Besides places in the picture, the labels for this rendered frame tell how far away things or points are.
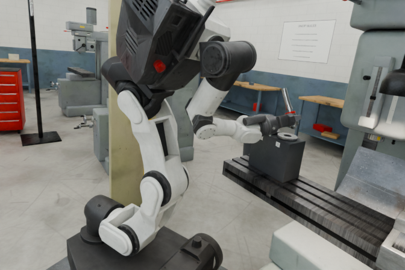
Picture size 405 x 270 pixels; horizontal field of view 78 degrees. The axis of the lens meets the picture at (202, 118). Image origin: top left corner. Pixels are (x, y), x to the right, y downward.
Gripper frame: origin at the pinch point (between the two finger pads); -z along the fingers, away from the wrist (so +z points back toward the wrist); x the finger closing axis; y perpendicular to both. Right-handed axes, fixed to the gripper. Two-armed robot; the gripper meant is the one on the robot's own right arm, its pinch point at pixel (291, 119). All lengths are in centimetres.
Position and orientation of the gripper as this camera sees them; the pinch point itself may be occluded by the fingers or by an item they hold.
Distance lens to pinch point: 122.5
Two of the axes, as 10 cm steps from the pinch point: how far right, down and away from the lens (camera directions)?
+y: 2.3, 9.7, -0.7
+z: -9.2, 1.9, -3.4
